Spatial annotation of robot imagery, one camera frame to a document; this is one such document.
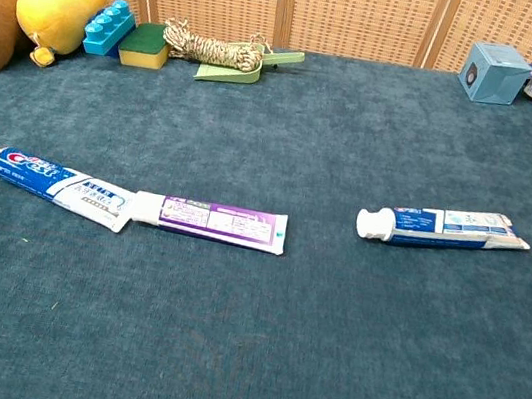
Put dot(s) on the purple white toothpaste tube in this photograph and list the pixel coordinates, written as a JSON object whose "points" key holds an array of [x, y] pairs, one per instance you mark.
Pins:
{"points": [[221, 224]]}

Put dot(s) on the teal table cloth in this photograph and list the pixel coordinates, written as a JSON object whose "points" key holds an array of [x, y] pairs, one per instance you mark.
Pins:
{"points": [[249, 308]]}

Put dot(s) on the light green dustpan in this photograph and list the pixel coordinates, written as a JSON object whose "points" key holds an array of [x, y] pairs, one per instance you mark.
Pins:
{"points": [[225, 74]]}

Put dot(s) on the blue Crest toothpaste tube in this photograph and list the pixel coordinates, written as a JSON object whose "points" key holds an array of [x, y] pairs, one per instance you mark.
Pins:
{"points": [[47, 177]]}

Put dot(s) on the blue plastic building brick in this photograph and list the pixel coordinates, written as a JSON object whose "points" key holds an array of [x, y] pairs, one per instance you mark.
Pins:
{"points": [[105, 32]]}

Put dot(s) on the blue white toothpaste tube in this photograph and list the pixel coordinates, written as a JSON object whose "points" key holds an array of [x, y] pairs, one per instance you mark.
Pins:
{"points": [[423, 229]]}

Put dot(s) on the light blue cube box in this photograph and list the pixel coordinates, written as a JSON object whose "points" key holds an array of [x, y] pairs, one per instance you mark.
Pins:
{"points": [[493, 76]]}

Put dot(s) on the yellow plush toy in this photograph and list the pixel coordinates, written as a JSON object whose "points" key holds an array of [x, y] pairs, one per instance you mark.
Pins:
{"points": [[61, 7]]}

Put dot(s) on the green yellow sponge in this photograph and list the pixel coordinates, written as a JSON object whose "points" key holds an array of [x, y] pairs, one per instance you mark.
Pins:
{"points": [[143, 46]]}

